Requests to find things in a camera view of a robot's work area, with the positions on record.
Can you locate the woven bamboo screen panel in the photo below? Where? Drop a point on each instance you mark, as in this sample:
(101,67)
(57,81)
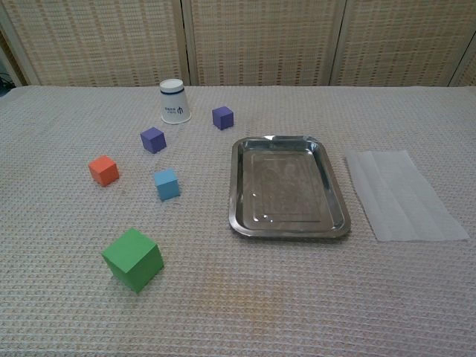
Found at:
(11,59)
(96,41)
(264,41)
(401,41)

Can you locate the stainless steel tray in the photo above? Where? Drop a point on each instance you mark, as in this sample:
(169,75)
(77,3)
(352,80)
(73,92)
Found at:
(286,186)

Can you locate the light blue foam cube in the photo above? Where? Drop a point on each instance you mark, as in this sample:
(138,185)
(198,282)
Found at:
(167,184)

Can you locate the translucent white paper sheet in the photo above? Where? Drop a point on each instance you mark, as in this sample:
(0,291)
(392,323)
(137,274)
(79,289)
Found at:
(403,197)

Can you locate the orange foam cube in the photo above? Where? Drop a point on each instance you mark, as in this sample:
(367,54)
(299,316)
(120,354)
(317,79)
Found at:
(103,170)

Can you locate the large green foam cube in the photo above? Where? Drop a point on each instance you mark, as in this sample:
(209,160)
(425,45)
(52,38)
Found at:
(133,260)

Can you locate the purple foam cube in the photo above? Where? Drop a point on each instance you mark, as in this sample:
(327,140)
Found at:
(152,140)
(222,118)

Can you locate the white paper cup blue print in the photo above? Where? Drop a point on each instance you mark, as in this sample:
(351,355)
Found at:
(174,104)

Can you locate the beige woven tablecloth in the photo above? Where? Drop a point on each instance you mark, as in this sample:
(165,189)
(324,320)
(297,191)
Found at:
(238,290)

